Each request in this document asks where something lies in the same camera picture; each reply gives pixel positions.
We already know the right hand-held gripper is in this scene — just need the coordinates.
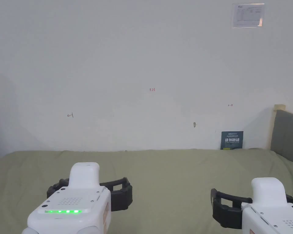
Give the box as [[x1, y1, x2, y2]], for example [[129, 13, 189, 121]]
[[210, 177, 293, 234]]

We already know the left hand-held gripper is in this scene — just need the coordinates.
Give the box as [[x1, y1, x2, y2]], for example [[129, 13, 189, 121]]
[[21, 162, 133, 234]]

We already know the dark blue sign card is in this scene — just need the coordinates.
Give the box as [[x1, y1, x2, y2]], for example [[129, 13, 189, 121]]
[[220, 131, 244, 150]]

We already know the grey padded headboard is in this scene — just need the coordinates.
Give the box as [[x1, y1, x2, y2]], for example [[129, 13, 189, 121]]
[[269, 109, 293, 168]]

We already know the bed with pale green sheet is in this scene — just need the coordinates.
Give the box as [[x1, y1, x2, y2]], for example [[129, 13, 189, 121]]
[[0, 148, 293, 234]]

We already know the white paper notice sheet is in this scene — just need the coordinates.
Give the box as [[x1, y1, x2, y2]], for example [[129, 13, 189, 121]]
[[232, 3, 265, 29]]

